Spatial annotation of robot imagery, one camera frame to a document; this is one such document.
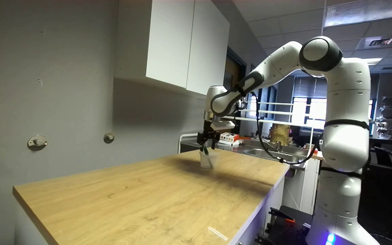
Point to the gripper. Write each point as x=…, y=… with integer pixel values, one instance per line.
x=209, y=128

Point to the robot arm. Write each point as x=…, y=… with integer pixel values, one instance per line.
x=345, y=102

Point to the dark green pen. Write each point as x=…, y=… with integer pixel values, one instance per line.
x=209, y=160

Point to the clear plastic cup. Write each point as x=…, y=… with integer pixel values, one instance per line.
x=207, y=162

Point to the white and orange box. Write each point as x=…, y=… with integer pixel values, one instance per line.
x=229, y=137

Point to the steel sink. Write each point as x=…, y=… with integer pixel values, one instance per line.
x=271, y=153

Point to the tap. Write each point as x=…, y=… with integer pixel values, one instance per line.
x=279, y=146

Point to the yellow bag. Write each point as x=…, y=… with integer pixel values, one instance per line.
x=279, y=133

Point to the dark door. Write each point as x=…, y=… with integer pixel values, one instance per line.
x=234, y=73

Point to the black clamp with orange tip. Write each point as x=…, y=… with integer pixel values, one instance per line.
x=281, y=215

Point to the window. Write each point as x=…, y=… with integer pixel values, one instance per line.
x=310, y=110

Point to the black office chair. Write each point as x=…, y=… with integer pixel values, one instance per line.
x=383, y=190

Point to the ceiling light panel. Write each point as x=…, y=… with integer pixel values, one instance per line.
x=366, y=12

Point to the white tube frame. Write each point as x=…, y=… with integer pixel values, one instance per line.
x=187, y=141

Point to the round metal wall fitting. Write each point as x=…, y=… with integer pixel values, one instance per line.
x=37, y=142
x=109, y=137

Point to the white wall cabinet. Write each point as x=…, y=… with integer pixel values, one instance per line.
x=172, y=44

